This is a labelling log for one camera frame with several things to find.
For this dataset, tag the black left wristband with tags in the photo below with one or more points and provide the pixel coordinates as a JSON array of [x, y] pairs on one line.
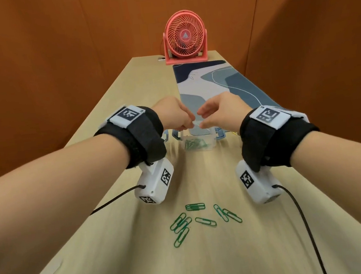
[[144, 136]]

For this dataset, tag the pink desk fan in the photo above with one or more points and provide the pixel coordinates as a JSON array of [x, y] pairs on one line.
[[185, 36]]

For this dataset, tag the blue patterned desk mat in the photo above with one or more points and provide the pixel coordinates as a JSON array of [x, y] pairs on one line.
[[209, 79]]

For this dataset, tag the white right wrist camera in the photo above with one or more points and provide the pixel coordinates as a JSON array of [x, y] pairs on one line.
[[262, 187]]

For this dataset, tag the pile of mixed paper clips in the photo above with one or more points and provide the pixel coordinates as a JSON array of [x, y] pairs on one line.
[[205, 221]]

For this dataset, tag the person's left forearm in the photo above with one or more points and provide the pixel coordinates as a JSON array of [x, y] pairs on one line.
[[46, 217]]

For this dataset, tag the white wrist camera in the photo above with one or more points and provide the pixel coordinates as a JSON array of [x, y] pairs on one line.
[[153, 184], [262, 187]]

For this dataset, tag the person's left hand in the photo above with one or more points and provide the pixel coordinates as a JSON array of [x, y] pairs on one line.
[[174, 114]]

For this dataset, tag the person's right forearm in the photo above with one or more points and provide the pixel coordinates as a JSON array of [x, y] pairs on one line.
[[353, 179]]

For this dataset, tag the heap of green paper clips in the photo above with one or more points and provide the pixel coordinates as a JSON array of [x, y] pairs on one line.
[[196, 143]]

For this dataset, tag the clear box with blue latches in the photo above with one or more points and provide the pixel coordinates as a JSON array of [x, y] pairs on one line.
[[166, 136], [212, 141]]

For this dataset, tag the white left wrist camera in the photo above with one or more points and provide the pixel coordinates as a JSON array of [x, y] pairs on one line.
[[153, 184]]

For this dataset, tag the person's right hand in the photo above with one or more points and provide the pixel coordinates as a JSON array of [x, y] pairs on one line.
[[227, 113]]

